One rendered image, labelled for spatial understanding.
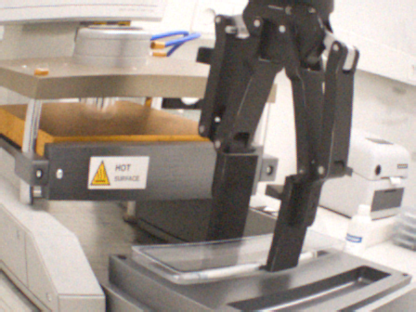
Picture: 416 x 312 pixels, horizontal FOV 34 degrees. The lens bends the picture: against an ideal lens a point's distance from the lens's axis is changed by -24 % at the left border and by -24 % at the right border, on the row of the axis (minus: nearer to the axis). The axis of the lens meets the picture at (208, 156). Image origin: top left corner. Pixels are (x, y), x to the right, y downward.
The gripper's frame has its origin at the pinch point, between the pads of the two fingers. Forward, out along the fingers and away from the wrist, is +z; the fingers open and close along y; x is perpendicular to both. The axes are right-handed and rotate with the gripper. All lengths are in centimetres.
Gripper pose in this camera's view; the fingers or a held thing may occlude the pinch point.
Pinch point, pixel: (261, 219)
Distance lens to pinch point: 58.6
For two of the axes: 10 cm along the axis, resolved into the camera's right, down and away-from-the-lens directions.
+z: -1.5, 9.7, 1.8
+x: 7.4, -0.1, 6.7
